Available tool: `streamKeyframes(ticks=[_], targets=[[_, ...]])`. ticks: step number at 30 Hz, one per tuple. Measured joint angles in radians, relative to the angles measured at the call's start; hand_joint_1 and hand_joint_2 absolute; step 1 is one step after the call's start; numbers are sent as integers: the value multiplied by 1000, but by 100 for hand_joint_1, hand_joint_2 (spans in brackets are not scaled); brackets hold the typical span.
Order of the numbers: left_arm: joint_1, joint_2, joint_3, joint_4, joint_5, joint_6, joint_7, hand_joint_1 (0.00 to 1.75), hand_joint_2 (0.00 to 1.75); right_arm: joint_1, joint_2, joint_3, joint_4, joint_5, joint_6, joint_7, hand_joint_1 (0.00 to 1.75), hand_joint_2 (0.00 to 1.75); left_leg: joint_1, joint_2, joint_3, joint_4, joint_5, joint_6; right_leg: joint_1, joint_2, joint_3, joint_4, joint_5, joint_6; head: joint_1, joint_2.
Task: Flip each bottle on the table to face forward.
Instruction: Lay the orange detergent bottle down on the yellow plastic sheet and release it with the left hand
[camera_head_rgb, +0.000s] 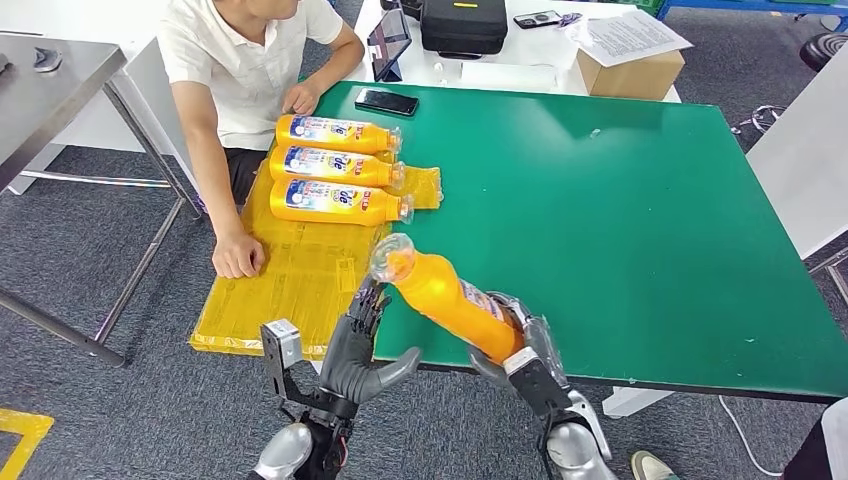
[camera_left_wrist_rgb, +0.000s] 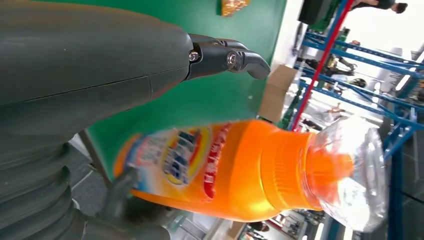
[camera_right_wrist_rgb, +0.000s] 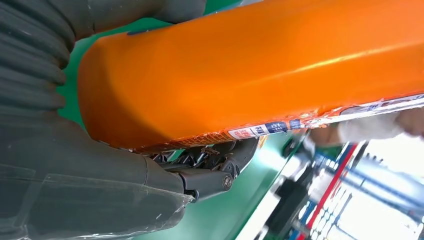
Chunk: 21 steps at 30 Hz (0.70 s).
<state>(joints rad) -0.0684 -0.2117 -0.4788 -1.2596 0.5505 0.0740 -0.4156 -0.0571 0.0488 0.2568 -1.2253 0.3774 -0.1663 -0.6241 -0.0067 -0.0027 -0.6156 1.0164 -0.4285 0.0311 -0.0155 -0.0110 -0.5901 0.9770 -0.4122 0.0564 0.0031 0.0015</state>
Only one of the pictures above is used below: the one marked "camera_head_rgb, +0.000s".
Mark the seated person's right hand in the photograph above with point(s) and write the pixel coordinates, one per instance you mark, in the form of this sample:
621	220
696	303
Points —
238	255

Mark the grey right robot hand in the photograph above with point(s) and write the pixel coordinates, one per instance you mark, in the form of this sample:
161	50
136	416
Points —
546	338

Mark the seated person's left hand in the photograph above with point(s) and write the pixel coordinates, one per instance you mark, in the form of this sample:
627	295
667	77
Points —
301	98

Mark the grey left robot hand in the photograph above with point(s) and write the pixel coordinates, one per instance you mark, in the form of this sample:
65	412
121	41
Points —
344	364

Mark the orange detergent bottle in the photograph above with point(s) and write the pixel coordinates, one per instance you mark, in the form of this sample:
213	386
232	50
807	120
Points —
444	298
331	132
331	202
331	166

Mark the seated person's left forearm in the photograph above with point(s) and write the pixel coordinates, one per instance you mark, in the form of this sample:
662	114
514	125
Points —
338	66

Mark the seated person's right forearm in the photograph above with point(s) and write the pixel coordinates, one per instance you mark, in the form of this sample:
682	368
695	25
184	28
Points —
212	192

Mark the yellow taped cardboard sheet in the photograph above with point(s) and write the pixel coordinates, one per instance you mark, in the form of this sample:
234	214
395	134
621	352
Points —
298	285

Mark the seated person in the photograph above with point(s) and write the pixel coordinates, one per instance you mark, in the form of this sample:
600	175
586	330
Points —
238	66

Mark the black smartphone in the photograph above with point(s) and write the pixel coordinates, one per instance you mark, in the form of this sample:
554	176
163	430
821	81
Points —
386	102
536	18

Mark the tablet on stand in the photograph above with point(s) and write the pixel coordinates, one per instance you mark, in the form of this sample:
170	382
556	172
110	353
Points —
387	43

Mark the black device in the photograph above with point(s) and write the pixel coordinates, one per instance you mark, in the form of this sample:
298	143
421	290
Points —
403	6

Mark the white sneaker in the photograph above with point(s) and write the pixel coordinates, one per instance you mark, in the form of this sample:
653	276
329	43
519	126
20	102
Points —
652	467

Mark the black carry case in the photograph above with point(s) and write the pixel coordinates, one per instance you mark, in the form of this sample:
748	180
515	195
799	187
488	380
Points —
464	26

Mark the steel table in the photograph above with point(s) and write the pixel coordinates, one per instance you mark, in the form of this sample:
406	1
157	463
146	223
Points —
40	106

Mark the grey metal part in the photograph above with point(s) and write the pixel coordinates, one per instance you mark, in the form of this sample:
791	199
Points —
48	60

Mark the yellow floor tape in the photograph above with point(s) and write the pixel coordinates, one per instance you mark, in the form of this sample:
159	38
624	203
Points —
33	425

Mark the brown cardboard box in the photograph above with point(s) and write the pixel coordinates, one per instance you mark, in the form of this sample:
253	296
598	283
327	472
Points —
629	79

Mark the purple key bunch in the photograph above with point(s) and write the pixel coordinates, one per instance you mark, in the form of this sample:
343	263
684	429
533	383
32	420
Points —
570	19

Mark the white table metal legs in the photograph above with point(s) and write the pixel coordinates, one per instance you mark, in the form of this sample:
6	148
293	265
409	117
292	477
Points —
802	166

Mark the printed paper sheet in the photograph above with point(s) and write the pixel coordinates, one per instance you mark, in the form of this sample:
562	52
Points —
626	36

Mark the green plastic crate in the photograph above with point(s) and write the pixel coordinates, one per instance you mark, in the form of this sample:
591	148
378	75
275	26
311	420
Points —
646	5

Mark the blue metal rack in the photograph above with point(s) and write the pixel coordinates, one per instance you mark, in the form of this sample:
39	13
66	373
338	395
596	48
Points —
742	5

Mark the black round stool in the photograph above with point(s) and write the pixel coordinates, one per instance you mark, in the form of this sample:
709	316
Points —
823	52

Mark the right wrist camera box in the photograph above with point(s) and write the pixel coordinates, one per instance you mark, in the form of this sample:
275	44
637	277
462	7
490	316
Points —
540	387

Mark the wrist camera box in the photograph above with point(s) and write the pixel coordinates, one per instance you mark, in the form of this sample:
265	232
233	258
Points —
281	344
540	387

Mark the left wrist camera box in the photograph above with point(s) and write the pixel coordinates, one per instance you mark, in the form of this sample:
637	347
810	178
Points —
281	344

